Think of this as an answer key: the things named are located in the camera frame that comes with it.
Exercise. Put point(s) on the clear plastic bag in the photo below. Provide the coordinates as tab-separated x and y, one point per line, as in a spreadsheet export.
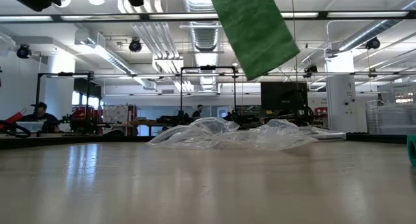
191	136
279	136

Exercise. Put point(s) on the teal elastic bandage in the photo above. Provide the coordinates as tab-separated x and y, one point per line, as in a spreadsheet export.
412	151

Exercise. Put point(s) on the black distant robot arm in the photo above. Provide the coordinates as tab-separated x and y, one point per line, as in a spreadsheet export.
175	120

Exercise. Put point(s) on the black overhead light bar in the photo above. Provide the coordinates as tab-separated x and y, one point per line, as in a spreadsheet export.
144	17

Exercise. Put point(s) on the white building column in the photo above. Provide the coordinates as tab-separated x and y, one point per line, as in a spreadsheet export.
341	97
60	94

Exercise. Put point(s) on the white patterned board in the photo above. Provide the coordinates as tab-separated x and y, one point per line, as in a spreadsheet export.
115	113

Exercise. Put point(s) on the person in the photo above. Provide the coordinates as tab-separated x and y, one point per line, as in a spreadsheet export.
197	113
42	118

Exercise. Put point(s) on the red tool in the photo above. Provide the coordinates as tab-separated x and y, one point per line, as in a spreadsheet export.
14	117

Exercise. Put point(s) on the red tool cart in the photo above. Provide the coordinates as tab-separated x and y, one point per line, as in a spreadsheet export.
81	115

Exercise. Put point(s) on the wooden workbench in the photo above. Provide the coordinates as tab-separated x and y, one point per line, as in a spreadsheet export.
146	122

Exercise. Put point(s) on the white bin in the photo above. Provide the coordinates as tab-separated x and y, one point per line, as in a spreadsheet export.
29	126

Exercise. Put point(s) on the black monitor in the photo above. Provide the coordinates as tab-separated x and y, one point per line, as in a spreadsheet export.
282	95

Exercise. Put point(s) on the red storage bins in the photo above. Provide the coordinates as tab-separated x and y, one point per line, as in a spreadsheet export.
321	112

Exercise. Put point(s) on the clear plastic container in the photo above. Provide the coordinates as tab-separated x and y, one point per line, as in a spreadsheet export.
393	120

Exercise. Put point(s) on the black station frame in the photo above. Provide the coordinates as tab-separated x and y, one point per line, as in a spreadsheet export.
65	74
208	67

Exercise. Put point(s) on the silver ventilation duct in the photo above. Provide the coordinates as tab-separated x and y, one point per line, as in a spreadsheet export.
367	32
204	39

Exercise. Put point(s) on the black aluminium table frame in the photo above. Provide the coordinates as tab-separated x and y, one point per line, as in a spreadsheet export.
65	141

